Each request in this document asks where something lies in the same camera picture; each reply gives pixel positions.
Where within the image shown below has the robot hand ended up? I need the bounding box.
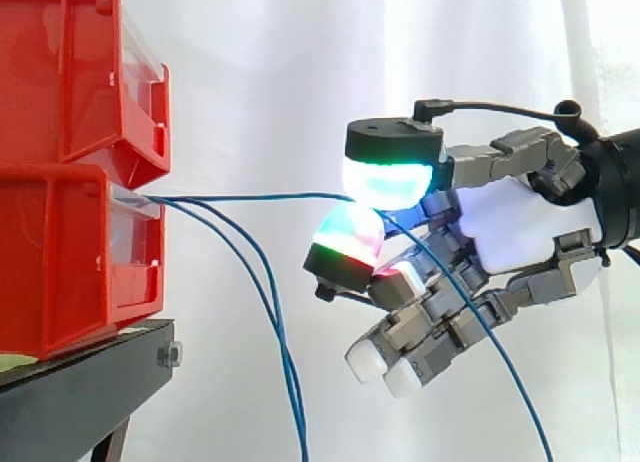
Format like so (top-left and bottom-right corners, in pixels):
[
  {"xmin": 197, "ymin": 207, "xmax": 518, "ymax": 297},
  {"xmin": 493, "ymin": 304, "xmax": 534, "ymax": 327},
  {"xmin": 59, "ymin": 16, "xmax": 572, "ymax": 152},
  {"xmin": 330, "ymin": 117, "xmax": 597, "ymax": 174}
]
[{"xmin": 302, "ymin": 115, "xmax": 609, "ymax": 401}]

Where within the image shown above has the black stand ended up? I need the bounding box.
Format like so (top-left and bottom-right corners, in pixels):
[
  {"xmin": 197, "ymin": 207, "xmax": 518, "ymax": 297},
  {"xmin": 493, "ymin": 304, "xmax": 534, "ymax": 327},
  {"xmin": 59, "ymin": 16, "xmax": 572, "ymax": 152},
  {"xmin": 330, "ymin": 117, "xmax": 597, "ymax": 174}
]
[{"xmin": 0, "ymin": 317, "xmax": 184, "ymax": 462}]

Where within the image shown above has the red bin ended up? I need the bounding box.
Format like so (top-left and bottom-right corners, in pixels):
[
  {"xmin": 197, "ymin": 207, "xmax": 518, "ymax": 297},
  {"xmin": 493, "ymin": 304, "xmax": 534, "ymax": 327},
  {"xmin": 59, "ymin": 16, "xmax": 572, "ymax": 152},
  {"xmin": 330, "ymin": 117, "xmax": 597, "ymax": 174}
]
[
  {"xmin": 0, "ymin": 162, "xmax": 168, "ymax": 362},
  {"xmin": 0, "ymin": 0, "xmax": 172, "ymax": 191}
]

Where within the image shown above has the blue cable bundle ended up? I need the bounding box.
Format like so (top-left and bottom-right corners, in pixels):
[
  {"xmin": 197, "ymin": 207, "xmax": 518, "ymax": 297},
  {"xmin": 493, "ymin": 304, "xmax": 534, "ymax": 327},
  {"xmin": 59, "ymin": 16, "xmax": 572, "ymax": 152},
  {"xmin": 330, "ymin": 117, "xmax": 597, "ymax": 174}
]
[{"xmin": 144, "ymin": 195, "xmax": 309, "ymax": 462}]

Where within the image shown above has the thin black cable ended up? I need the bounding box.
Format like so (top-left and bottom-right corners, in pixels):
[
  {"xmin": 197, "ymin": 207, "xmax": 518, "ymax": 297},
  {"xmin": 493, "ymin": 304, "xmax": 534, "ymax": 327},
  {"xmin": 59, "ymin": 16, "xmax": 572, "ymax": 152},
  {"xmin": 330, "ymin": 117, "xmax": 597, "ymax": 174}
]
[
  {"xmin": 412, "ymin": 99, "xmax": 566, "ymax": 128},
  {"xmin": 314, "ymin": 276, "xmax": 374, "ymax": 306}
]

